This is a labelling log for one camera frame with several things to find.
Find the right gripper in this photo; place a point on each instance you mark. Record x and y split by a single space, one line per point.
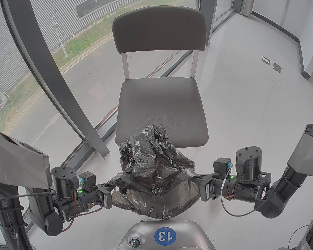
206 189

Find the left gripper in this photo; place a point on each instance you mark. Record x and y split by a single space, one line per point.
107 198

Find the black plastic bag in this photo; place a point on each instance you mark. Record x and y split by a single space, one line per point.
156 165

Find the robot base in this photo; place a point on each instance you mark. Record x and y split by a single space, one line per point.
146 233

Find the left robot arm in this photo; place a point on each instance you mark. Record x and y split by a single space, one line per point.
15 163

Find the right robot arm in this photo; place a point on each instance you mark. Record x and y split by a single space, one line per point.
305 152

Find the window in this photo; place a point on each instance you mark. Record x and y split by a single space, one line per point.
60 87

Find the grey padded white chair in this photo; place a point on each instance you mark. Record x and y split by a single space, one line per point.
159 30

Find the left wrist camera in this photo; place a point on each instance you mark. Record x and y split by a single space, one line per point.
88 180

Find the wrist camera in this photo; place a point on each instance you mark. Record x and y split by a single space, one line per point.
221 167
88 180

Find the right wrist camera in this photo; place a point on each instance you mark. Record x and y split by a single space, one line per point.
221 167

